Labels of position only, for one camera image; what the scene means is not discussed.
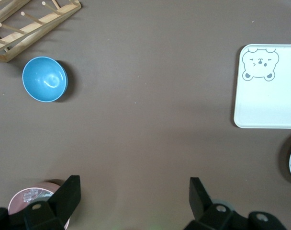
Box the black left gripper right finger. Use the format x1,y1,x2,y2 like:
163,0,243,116
183,177,235,230

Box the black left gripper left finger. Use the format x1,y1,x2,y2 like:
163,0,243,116
23,175,81,230

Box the clear ice cubes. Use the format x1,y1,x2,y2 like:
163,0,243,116
22,188,53,205

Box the pink bowl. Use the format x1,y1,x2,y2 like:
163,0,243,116
8,182,72,230

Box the cream tray with bear print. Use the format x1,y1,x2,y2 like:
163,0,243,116
233,44,291,129

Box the blue bowl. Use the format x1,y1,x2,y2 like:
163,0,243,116
22,56,69,103

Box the wooden peg drying rack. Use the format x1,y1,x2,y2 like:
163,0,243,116
0,0,83,63

